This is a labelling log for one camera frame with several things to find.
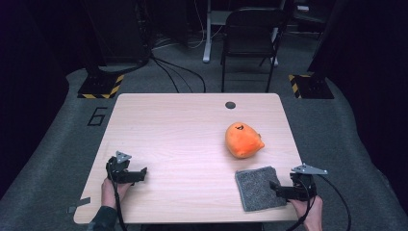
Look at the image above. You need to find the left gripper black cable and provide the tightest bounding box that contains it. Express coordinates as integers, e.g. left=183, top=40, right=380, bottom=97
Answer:
left=106, top=158, right=127, bottom=231

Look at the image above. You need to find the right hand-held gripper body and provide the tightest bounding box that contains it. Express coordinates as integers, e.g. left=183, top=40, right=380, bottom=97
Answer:
left=288, top=163, right=329, bottom=202

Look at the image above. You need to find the black floor cable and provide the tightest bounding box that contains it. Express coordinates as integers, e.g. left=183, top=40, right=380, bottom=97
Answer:
left=149, top=55, right=207, bottom=94
left=150, top=57, right=181, bottom=94

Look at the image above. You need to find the person's right hand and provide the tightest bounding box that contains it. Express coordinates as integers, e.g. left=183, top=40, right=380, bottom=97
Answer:
left=288, top=195, right=324, bottom=231

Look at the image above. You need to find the black folding chair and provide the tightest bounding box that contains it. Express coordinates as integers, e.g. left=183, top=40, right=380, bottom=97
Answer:
left=219, top=7, right=288, bottom=94

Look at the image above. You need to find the dark curtain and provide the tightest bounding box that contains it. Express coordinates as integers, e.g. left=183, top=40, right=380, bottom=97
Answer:
left=307, top=0, right=408, bottom=206
left=0, top=0, right=97, bottom=198

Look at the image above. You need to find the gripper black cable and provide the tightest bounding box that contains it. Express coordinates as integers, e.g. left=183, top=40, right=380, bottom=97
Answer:
left=106, top=158, right=127, bottom=231
left=287, top=174, right=352, bottom=231

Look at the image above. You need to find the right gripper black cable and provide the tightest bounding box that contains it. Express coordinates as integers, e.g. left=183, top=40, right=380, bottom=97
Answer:
left=287, top=174, right=352, bottom=231

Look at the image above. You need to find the person's left hand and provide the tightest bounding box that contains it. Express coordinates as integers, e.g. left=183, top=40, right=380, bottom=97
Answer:
left=101, top=177, right=133, bottom=210

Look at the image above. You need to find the striped black stand base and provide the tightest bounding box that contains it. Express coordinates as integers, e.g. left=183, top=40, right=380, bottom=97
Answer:
left=288, top=73, right=335, bottom=100
left=77, top=74, right=125, bottom=100

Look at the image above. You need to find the white desk leg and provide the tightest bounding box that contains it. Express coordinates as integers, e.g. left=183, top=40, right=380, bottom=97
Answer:
left=202, top=0, right=214, bottom=64

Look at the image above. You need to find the orange plush toy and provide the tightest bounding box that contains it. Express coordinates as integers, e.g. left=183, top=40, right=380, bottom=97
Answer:
left=224, top=121, right=266, bottom=160

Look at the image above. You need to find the white cable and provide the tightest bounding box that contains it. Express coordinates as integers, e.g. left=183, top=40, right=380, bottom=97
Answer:
left=187, top=0, right=224, bottom=50

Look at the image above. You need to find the dark cabinet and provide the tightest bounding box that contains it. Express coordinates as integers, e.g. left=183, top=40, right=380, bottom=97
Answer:
left=81, top=0, right=152, bottom=66

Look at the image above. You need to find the grey towel cloth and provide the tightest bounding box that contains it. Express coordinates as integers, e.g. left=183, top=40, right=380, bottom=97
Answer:
left=235, top=166, right=288, bottom=213

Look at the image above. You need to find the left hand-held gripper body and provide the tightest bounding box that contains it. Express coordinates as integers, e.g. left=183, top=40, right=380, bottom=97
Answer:
left=105, top=150, right=138, bottom=185

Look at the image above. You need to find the grey tape strip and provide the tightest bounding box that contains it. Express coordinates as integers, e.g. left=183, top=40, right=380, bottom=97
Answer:
left=66, top=196, right=91, bottom=215

